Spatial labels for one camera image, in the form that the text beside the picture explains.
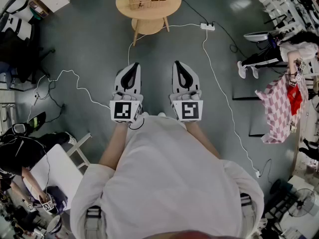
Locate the person's left forearm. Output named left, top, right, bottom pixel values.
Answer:
left=98, top=121, right=129, bottom=171

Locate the white folding table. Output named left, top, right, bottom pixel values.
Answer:
left=22, top=132, right=92, bottom=202

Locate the white and black robot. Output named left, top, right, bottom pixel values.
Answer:
left=0, top=0, right=35, bottom=42

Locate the woven wicker compartment basket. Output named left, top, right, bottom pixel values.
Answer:
left=128, top=0, right=167, bottom=11

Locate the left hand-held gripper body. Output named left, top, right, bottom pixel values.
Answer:
left=109, top=91, right=145, bottom=123

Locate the person's white shirt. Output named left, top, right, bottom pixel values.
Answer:
left=69, top=115, right=265, bottom=239

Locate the black floor fan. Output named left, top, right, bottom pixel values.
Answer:
left=290, top=188, right=316, bottom=218

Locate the white storage rack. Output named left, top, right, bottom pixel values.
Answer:
left=256, top=0, right=319, bottom=36

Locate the round wooden side table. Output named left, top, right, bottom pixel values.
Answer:
left=115, top=0, right=182, bottom=47

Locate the person's right forearm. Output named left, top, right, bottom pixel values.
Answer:
left=185, top=120, right=221, bottom=159

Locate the long white cable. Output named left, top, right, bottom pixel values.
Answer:
left=201, top=29, right=261, bottom=179

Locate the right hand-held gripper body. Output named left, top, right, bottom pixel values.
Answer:
left=169, top=90, right=204, bottom=122

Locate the pink checked cloth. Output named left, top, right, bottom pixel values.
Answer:
left=255, top=75, right=310, bottom=144

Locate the black office chair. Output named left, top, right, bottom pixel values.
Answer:
left=0, top=21, right=56, bottom=85

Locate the black cable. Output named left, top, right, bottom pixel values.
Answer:
left=211, top=21, right=247, bottom=58
left=181, top=0, right=209, bottom=26

